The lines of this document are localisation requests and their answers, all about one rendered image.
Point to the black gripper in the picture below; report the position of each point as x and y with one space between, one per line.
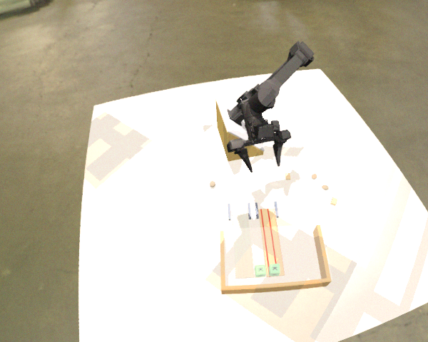
238 145

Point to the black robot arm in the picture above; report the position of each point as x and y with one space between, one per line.
262 97

